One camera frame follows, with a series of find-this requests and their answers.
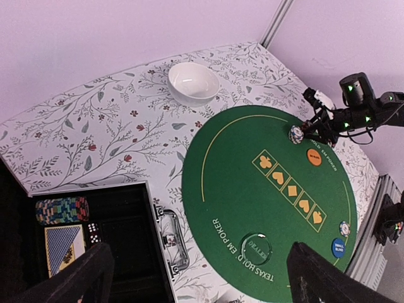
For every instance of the orange big blind button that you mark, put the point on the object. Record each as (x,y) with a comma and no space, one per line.
(314,157)

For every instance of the clear acrylic dealer button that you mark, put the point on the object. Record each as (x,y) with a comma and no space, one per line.
(256,248)

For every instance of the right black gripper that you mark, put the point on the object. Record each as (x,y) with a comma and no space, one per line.
(325,126)

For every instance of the blue small blind button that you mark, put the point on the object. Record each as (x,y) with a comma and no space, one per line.
(338,248)

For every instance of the white chip stack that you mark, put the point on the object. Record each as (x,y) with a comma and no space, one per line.
(295,135)
(344,229)

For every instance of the aluminium poker chip case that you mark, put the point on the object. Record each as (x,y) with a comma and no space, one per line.
(145,240)

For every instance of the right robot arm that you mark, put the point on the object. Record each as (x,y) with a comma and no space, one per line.
(363,112)

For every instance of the poker chips back row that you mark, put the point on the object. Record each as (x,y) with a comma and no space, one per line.
(62,210)

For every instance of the round green poker mat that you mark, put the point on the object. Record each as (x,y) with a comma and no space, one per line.
(243,175)

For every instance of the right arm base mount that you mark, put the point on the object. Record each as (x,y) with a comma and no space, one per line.
(390,214)

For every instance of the red and black dice row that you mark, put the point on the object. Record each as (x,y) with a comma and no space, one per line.
(93,233)

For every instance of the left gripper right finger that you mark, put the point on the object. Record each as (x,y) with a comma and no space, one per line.
(313,279)

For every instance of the card deck in case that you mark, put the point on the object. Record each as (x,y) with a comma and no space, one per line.
(63,245)

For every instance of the white ceramic bowl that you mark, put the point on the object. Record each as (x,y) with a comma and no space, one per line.
(192,85)

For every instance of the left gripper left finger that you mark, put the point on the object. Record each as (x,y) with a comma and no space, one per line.
(88,279)

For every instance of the right aluminium frame post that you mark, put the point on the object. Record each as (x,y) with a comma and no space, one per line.
(276,22)

